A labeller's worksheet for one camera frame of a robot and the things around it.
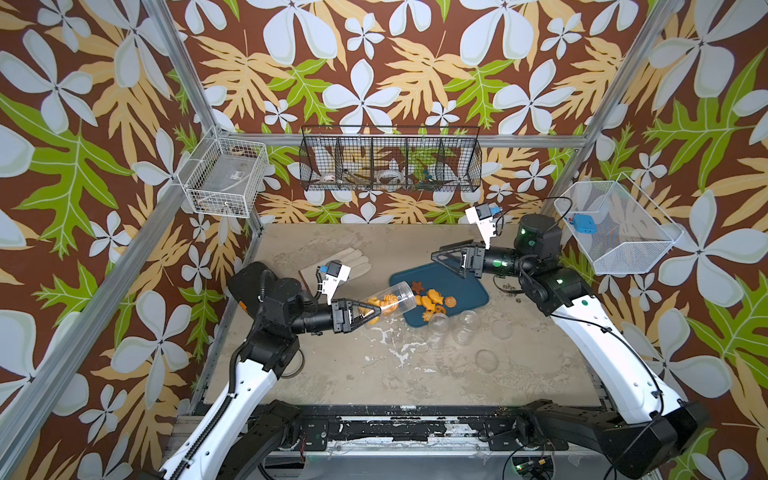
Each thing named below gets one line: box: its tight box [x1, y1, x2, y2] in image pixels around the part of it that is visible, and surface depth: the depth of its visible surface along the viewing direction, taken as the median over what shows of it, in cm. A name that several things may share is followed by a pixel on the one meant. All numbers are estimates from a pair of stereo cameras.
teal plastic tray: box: [390, 263, 489, 328], surface depth 101 cm
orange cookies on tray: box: [411, 281, 457, 322], surface depth 99 cm
